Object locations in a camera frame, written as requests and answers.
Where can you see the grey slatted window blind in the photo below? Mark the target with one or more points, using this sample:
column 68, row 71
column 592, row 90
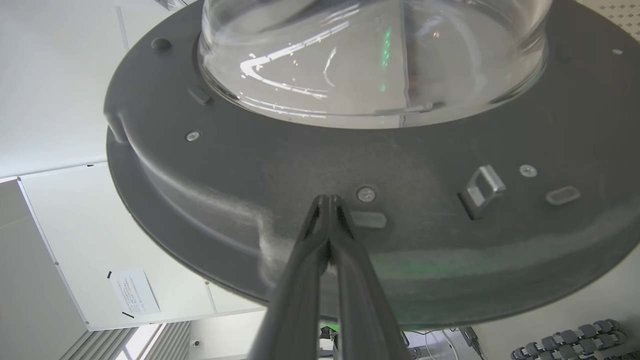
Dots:
column 100, row 346

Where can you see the white paper notice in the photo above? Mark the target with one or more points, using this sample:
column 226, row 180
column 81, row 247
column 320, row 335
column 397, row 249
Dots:
column 134, row 292

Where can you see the dark grey glass washing machine door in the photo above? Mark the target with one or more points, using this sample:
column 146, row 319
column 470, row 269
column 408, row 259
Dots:
column 225, row 200

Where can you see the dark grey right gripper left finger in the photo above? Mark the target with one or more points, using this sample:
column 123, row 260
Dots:
column 295, row 300

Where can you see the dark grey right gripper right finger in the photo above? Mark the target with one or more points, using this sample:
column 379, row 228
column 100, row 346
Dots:
column 365, row 320

